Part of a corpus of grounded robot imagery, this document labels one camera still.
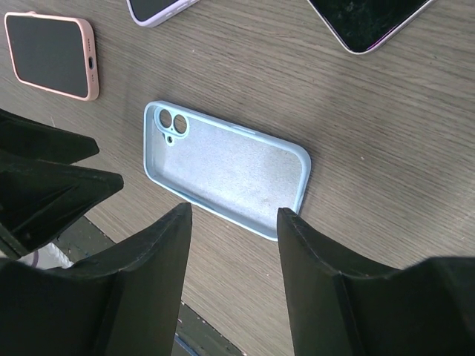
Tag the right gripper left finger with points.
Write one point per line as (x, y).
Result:
(124, 300)

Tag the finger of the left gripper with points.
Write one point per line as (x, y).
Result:
(39, 200)
(32, 140)

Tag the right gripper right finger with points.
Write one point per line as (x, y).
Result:
(342, 303)

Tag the pink phone case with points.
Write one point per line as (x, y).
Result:
(52, 55)

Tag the light blue phone case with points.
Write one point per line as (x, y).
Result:
(236, 173)

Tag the lilac phone case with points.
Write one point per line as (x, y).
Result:
(164, 15)

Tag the silver phone black screen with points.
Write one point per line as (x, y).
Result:
(362, 26)

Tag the blue phone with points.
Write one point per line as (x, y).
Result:
(145, 9)

